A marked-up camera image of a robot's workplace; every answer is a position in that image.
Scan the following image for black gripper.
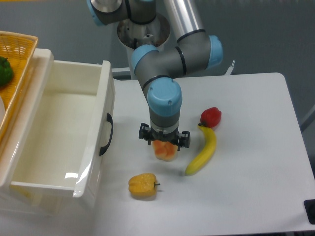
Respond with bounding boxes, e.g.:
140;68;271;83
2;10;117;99
139;123;190;151

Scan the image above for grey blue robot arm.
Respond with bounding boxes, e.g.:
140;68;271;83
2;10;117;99
87;0;223;148

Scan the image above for yellow bell pepper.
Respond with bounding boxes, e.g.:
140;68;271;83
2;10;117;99
128;173;160;197

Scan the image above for yellow banana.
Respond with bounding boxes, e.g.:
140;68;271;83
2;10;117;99
185;123;217;176

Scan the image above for red bell pepper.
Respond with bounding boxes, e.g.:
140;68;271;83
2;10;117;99
200;107;221;128

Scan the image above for white open drawer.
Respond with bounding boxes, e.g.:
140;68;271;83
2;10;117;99
11;61;115;198

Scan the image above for white clip at table edge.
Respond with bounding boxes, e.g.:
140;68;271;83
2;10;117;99
225;60;235;76

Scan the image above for white drawer cabinet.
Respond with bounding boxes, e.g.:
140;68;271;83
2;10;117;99
0;48;96;217

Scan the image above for black object at table edge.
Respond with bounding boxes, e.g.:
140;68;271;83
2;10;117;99
304;199;315;225

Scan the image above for green bell pepper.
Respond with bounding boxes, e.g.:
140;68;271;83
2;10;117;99
0;57;14;87

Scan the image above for yellow woven basket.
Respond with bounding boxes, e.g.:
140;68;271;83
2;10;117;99
0;31;38;140

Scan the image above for black drawer handle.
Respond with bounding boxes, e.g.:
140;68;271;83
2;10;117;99
99;113;114;156

